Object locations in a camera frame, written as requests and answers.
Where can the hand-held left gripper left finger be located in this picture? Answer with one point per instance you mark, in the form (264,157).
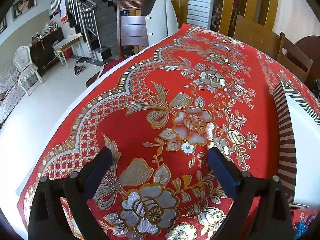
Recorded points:
(98,172)

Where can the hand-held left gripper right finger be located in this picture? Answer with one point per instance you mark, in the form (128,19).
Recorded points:
(221,171)

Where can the white tray with striped rim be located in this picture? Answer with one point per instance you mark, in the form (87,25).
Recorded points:
(303,142)

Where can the red floral tablecloth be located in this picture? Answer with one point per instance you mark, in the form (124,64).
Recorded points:
(140,132)

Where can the pair of patterned sneakers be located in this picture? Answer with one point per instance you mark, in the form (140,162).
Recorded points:
(79,70)

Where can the pair of dark shoes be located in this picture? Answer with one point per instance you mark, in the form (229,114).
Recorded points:
(83,60)

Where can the floral patterned sofa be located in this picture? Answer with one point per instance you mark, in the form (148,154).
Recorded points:
(8,90)

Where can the white ornate armchair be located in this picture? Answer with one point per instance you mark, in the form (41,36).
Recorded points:
(25,65)

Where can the small wooden desk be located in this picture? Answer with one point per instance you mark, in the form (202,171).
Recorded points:
(67,42)

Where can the dark wooden sideboard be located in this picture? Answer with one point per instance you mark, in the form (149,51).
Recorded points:
(47,47)

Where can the light brown wooden chair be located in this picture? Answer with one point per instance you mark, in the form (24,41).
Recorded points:
(255,37)

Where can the dark wooden chair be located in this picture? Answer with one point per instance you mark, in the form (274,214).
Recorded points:
(131,30)

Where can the staircase with steel railing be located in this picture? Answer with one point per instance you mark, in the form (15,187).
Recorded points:
(107,17)

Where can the light grey garment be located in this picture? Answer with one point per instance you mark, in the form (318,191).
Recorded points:
(162,17)

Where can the curved wooden frames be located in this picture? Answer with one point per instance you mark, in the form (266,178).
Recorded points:
(227,5)

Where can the red and white sign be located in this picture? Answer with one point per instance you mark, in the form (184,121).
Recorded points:
(63,8)

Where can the grey corrugated panel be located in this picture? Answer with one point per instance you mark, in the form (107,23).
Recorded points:
(200,2)

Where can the framed wall painting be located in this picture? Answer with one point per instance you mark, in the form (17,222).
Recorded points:
(23,5)

